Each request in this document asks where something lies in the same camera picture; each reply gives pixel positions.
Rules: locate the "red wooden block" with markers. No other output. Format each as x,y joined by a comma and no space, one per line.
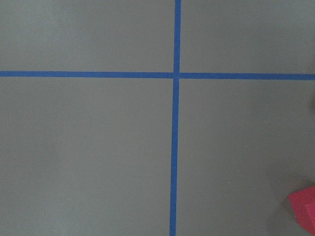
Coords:
303,205

